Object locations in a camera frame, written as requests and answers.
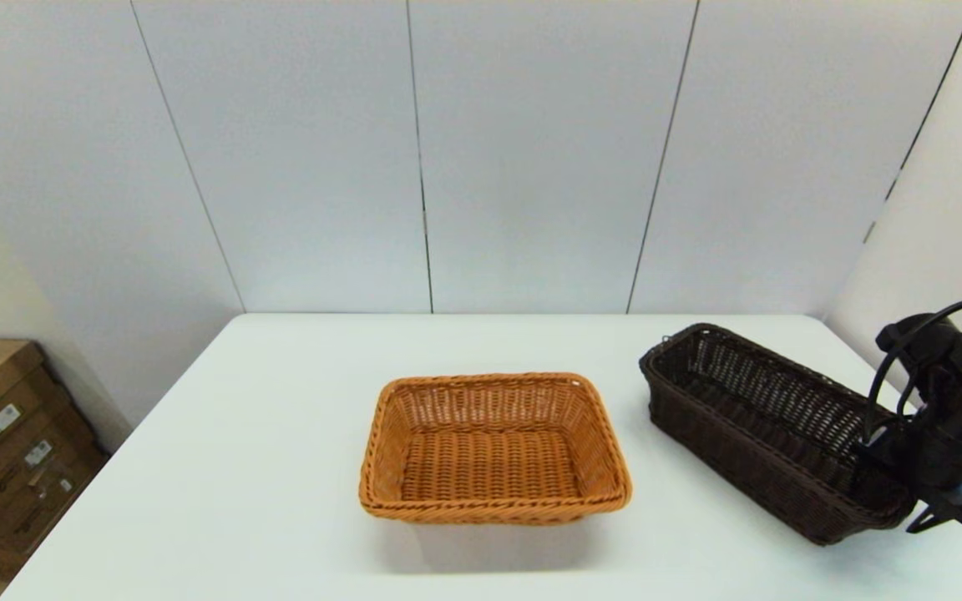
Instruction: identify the dark brown wicker basket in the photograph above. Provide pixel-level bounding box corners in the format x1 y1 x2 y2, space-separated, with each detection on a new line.
639 323 920 546

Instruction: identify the orange wicker basket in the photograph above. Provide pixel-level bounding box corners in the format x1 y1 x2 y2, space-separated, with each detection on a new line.
358 372 633 526

